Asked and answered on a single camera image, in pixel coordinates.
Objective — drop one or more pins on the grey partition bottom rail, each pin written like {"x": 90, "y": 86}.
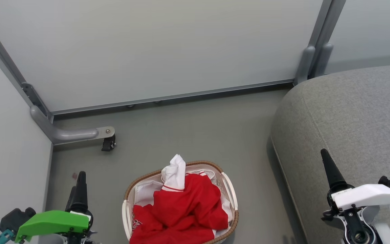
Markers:
{"x": 181, "y": 96}

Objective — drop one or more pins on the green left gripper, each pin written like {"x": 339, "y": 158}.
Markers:
{"x": 52, "y": 220}

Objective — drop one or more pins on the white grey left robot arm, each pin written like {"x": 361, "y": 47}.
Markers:
{"x": 51, "y": 240}

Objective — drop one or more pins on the grey curved partition leg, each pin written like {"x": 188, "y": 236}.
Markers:
{"x": 69, "y": 134}

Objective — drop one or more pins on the grey fabric sofa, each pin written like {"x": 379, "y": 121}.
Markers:
{"x": 357, "y": 128}

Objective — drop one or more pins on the white basket liner cloth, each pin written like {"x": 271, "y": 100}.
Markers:
{"x": 146, "y": 193}

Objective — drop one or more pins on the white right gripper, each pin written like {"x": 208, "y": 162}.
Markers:
{"x": 367, "y": 196}

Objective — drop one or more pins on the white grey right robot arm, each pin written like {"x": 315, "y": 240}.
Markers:
{"x": 361, "y": 227}

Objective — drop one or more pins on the black caster wheel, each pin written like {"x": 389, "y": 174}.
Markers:
{"x": 108, "y": 144}

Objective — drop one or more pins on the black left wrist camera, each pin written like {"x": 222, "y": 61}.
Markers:
{"x": 15, "y": 218}

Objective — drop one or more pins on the red and white garment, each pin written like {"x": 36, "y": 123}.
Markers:
{"x": 185, "y": 210}

